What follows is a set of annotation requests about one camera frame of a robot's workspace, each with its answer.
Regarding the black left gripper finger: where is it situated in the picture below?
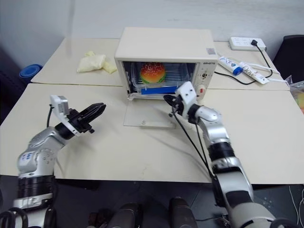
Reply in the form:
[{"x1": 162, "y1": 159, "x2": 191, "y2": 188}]
[
  {"x1": 79, "y1": 102, "x2": 105, "y2": 115},
  {"x1": 82, "y1": 104, "x2": 107, "y2": 122}
]

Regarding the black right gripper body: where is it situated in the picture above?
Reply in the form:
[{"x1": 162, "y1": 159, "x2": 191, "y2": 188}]
[{"x1": 169, "y1": 95, "x2": 189, "y2": 117}]

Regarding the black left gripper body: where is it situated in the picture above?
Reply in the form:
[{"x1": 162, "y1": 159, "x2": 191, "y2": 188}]
[{"x1": 68, "y1": 108, "x2": 96, "y2": 135}]

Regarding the clear plastic food container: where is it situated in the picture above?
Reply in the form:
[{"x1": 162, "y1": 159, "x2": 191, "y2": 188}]
[{"x1": 129, "y1": 62, "x2": 191, "y2": 96}]

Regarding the glass toaster oven door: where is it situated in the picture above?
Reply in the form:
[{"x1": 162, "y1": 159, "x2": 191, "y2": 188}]
[{"x1": 123, "y1": 95, "x2": 193, "y2": 130}]

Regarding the cream toaster oven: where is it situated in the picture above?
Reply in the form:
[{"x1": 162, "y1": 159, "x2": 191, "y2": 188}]
[{"x1": 114, "y1": 27, "x2": 219, "y2": 101}]

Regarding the toy hamburger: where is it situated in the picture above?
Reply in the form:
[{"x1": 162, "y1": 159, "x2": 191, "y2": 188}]
[{"x1": 139, "y1": 62, "x2": 166, "y2": 85}]

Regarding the pale yellow crumpled cloth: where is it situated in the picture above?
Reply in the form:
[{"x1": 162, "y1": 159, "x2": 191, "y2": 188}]
[{"x1": 76, "y1": 50, "x2": 118, "y2": 74}]

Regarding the white tube with blue cap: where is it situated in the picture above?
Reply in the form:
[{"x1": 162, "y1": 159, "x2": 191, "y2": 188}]
[{"x1": 218, "y1": 55, "x2": 242, "y2": 76}]

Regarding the blue round lid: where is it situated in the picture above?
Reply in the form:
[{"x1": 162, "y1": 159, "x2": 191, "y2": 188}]
[{"x1": 19, "y1": 64, "x2": 44, "y2": 79}]

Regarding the white Dove tube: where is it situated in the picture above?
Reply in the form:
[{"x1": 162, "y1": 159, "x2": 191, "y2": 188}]
[{"x1": 238, "y1": 61, "x2": 272, "y2": 85}]

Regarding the white power strip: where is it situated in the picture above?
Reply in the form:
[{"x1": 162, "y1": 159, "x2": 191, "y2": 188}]
[{"x1": 228, "y1": 36, "x2": 267, "y2": 51}]

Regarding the dark rounded shape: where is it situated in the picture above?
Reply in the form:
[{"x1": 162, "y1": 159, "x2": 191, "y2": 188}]
[
  {"x1": 111, "y1": 201, "x2": 143, "y2": 228},
  {"x1": 169, "y1": 197, "x2": 198, "y2": 228}
]

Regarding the clear bag of colourful items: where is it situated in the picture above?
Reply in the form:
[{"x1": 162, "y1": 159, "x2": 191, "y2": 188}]
[{"x1": 285, "y1": 75, "x2": 304, "y2": 115}]

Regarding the black chair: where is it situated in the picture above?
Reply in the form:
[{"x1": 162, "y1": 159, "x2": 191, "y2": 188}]
[{"x1": 272, "y1": 35, "x2": 304, "y2": 73}]

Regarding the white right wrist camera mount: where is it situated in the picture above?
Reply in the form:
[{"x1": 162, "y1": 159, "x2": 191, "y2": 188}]
[{"x1": 174, "y1": 81, "x2": 199, "y2": 117}]

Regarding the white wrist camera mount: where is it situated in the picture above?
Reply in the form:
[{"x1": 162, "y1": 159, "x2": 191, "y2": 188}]
[
  {"x1": 174, "y1": 81, "x2": 199, "y2": 117},
  {"x1": 49, "y1": 95, "x2": 80, "y2": 139}
]

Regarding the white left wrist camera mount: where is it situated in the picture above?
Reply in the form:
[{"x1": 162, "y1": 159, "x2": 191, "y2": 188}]
[{"x1": 49, "y1": 95, "x2": 80, "y2": 139}]

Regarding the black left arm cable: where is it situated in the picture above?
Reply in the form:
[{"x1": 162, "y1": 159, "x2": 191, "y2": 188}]
[{"x1": 47, "y1": 104, "x2": 55, "y2": 128}]

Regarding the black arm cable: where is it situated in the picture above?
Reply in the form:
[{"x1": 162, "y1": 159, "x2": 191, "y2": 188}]
[
  {"x1": 170, "y1": 111, "x2": 220, "y2": 183},
  {"x1": 47, "y1": 104, "x2": 55, "y2": 128}
]

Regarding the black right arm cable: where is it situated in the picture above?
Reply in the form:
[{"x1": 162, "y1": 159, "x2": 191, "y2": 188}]
[{"x1": 170, "y1": 111, "x2": 220, "y2": 183}]

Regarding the black plug with cable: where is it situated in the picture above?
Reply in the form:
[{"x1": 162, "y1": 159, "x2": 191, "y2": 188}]
[{"x1": 214, "y1": 39, "x2": 280, "y2": 86}]

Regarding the thin white cable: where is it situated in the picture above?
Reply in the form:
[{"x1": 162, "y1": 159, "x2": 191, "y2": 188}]
[{"x1": 287, "y1": 184, "x2": 304, "y2": 216}]

